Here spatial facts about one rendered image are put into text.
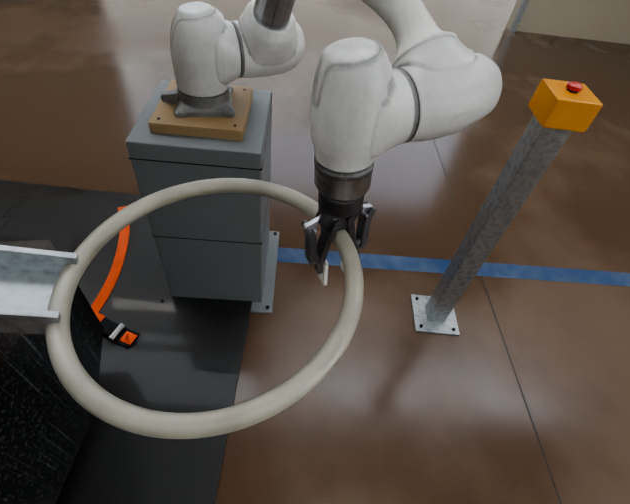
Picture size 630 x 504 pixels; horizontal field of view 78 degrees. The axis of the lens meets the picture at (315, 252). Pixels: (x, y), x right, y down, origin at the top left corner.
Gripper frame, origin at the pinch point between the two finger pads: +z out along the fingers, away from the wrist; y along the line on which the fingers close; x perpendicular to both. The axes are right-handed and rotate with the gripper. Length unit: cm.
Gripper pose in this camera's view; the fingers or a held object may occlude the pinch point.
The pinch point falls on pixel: (334, 266)
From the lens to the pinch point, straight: 77.4
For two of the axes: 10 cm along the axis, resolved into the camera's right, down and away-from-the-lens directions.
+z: -0.2, 6.6, 7.5
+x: 4.2, 6.9, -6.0
